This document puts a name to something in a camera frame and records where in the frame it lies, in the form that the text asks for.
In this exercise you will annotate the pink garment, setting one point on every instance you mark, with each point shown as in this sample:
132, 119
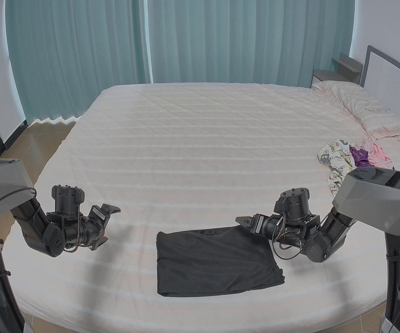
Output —
380, 156

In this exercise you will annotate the cream pillow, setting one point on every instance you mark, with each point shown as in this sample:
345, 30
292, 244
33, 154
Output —
366, 109

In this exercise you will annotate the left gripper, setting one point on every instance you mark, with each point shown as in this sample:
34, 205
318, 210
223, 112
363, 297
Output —
94, 226

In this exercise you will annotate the purple garment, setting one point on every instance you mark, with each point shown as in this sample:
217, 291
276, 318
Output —
359, 156

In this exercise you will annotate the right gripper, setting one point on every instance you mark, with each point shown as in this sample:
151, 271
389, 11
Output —
264, 226

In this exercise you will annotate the blue-green curtain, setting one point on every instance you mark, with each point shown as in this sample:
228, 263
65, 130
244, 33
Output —
248, 29
75, 47

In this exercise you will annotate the white printed garment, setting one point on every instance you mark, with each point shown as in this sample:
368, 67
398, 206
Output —
336, 160

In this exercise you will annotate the grey bedside table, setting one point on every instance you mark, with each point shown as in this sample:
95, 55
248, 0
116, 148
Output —
349, 66

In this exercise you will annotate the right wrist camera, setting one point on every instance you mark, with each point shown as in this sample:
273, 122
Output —
278, 205

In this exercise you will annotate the bed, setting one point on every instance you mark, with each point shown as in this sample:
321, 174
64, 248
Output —
186, 144

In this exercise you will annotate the black T-shirt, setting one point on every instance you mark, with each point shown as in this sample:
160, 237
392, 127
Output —
213, 262

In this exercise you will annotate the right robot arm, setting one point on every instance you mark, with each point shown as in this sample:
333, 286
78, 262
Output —
394, 203

